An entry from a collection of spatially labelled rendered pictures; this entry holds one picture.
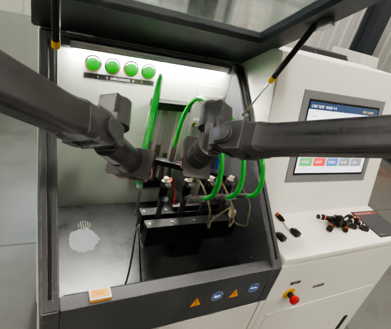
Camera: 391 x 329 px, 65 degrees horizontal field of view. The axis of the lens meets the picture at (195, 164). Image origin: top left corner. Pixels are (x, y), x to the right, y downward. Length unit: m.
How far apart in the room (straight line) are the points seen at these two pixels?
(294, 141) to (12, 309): 1.78
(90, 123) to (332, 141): 0.36
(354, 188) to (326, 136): 1.07
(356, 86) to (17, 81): 1.21
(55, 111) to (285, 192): 0.98
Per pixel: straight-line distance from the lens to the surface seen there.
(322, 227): 1.33
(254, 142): 0.56
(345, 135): 0.50
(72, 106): 0.47
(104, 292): 0.84
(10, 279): 2.17
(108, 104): 0.61
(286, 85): 1.13
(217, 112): 0.67
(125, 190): 1.30
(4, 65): 0.39
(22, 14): 4.71
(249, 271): 1.01
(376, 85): 1.49
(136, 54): 1.05
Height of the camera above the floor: 1.62
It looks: 27 degrees down
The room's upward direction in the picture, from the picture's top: 15 degrees clockwise
